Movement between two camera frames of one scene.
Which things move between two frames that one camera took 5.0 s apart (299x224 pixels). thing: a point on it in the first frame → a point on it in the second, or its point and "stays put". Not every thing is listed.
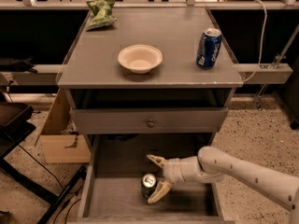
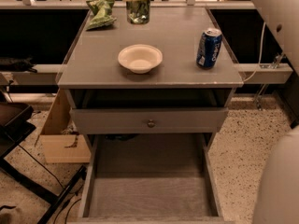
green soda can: (149, 184) → (138, 11)
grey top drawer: (149, 120) stays put
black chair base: (16, 122) stays put
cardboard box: (61, 142) stays put
